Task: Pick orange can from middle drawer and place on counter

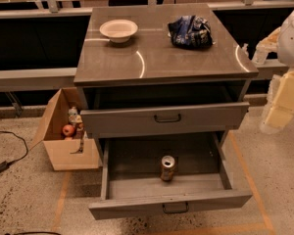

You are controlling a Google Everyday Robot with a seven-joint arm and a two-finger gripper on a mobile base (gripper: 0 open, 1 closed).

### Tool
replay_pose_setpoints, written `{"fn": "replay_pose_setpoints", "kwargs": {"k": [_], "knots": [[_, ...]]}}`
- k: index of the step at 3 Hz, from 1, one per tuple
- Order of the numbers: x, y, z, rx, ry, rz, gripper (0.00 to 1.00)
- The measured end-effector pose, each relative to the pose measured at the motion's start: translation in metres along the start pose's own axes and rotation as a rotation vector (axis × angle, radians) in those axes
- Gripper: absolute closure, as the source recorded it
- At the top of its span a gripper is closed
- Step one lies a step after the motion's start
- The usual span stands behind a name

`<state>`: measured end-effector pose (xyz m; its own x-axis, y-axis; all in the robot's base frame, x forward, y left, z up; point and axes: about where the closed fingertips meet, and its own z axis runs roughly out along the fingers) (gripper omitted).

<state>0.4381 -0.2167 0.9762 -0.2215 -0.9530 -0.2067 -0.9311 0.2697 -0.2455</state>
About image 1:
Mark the cardboard box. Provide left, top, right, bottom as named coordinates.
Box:
left=29, top=87, right=100, bottom=170

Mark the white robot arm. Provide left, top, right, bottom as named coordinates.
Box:
left=252, top=11, right=294, bottom=134

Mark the blue chip bag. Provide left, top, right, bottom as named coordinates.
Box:
left=168, top=16, right=214, bottom=49

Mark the red apple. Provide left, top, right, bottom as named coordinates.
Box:
left=62, top=124, right=75, bottom=137

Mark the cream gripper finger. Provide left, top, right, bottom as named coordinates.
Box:
left=252, top=27, right=280, bottom=65
left=260, top=69, right=294, bottom=134

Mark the grey upper drawer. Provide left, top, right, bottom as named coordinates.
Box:
left=81, top=102, right=249, bottom=138

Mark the grey lower open drawer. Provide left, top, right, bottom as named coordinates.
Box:
left=89, top=132, right=252, bottom=219

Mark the grey drawer cabinet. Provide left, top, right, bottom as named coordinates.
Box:
left=73, top=2, right=260, bottom=220

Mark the small plastic bottle in box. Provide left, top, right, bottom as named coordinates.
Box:
left=68, top=107, right=78, bottom=123

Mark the black power cable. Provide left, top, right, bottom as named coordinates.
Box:
left=0, top=127, right=29, bottom=177

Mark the white paper bowl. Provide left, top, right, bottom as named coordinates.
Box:
left=99, top=20, right=138, bottom=43

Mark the grey metal rail shelf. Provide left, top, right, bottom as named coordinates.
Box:
left=0, top=54, right=288, bottom=92

